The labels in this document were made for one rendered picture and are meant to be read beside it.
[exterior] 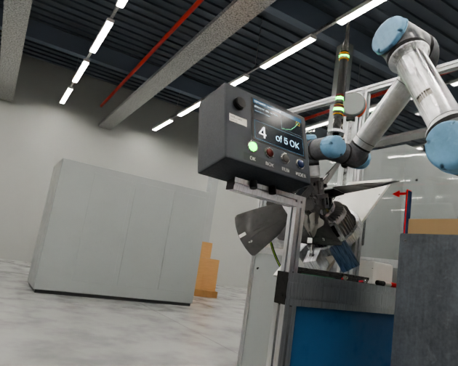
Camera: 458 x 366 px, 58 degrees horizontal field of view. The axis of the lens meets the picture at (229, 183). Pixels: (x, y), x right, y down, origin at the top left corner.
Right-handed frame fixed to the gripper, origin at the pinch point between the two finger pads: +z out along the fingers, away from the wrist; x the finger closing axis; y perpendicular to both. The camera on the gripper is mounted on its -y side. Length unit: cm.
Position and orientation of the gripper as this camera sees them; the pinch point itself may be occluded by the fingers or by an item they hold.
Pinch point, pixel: (310, 234)
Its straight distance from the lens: 153.1
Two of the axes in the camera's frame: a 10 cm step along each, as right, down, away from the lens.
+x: -5.9, 0.6, 8.1
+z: 0.9, 10.0, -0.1
